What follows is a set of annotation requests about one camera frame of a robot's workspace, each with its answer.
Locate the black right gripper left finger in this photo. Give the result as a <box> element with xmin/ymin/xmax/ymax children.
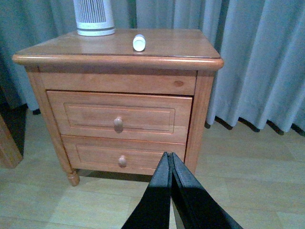
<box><xmin>122</xmin><ymin>152</ymin><xmax>172</xmax><ymax>229</ymax></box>

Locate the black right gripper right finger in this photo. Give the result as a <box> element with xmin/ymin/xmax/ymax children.
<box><xmin>170</xmin><ymin>153</ymin><xmax>242</xmax><ymax>229</ymax></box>

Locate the wooden drawer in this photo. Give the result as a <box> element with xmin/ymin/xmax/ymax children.
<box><xmin>62</xmin><ymin>135</ymin><xmax>185</xmax><ymax>175</ymax></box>
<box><xmin>47</xmin><ymin>91</ymin><xmax>193</xmax><ymax>144</ymax></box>

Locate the white medicine bottle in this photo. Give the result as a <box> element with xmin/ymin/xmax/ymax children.
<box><xmin>132</xmin><ymin>34</ymin><xmax>146</xmax><ymax>52</ymax></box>

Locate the wooden nightstand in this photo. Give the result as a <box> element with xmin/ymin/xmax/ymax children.
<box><xmin>12</xmin><ymin>29</ymin><xmax>224</xmax><ymax>186</ymax></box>

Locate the grey curtain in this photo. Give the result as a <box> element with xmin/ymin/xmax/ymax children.
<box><xmin>0</xmin><ymin>0</ymin><xmax>305</xmax><ymax>133</ymax></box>

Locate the white cylindrical air purifier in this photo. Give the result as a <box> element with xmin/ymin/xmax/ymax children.
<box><xmin>73</xmin><ymin>0</ymin><xmax>115</xmax><ymax>36</ymax></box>

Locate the wooden bed frame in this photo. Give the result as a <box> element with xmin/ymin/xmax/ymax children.
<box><xmin>0</xmin><ymin>116</ymin><xmax>23</xmax><ymax>168</ymax></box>

